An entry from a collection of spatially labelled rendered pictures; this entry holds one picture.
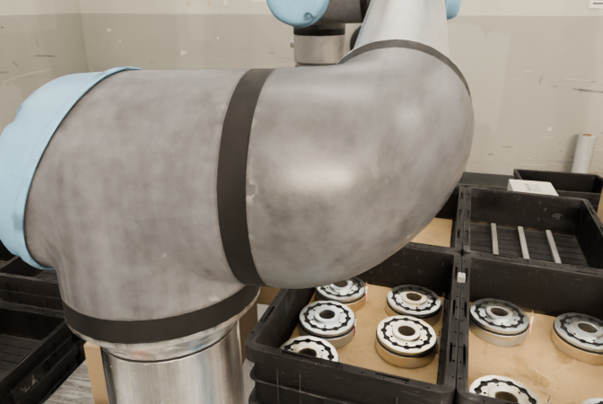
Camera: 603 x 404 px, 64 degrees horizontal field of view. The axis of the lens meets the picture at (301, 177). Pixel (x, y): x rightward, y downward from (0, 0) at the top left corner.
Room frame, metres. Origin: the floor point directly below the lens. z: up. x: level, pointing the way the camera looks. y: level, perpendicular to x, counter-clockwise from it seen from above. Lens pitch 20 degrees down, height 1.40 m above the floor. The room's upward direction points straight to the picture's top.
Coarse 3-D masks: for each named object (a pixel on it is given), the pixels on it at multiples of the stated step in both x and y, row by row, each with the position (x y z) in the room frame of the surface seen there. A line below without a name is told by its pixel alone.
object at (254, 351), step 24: (456, 264) 0.81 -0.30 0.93; (456, 288) 0.73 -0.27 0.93; (264, 312) 0.66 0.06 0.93; (456, 312) 0.66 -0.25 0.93; (456, 336) 0.60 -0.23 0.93; (264, 360) 0.57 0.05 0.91; (288, 360) 0.55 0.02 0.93; (312, 360) 0.55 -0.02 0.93; (456, 360) 0.55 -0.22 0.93; (360, 384) 0.52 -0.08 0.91; (384, 384) 0.51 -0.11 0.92; (408, 384) 0.50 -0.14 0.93; (432, 384) 0.50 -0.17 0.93
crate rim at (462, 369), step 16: (464, 256) 0.85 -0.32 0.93; (480, 256) 0.85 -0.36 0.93; (464, 272) 0.78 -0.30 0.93; (560, 272) 0.79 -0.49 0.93; (576, 272) 0.78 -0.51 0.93; (592, 272) 0.78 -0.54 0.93; (464, 288) 0.73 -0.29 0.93; (464, 304) 0.68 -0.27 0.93; (464, 320) 0.64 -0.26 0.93; (464, 336) 0.60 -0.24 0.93; (464, 352) 0.58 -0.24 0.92; (464, 368) 0.53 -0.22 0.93; (464, 384) 0.50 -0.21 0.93; (464, 400) 0.48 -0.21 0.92; (480, 400) 0.48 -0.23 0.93; (496, 400) 0.48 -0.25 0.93
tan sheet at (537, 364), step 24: (528, 312) 0.80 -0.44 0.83; (528, 336) 0.73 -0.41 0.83; (480, 360) 0.67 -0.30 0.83; (504, 360) 0.67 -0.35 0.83; (528, 360) 0.67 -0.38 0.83; (552, 360) 0.67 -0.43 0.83; (576, 360) 0.67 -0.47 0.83; (528, 384) 0.61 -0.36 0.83; (552, 384) 0.61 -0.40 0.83; (576, 384) 0.61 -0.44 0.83; (600, 384) 0.61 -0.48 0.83
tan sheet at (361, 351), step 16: (368, 288) 0.89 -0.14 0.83; (384, 288) 0.89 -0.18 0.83; (368, 304) 0.83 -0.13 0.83; (384, 304) 0.83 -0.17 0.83; (368, 320) 0.78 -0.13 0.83; (368, 336) 0.73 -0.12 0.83; (352, 352) 0.69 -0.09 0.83; (368, 352) 0.69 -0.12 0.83; (368, 368) 0.65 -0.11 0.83; (384, 368) 0.65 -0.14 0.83; (400, 368) 0.65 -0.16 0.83; (416, 368) 0.65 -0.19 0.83; (432, 368) 0.65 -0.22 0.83
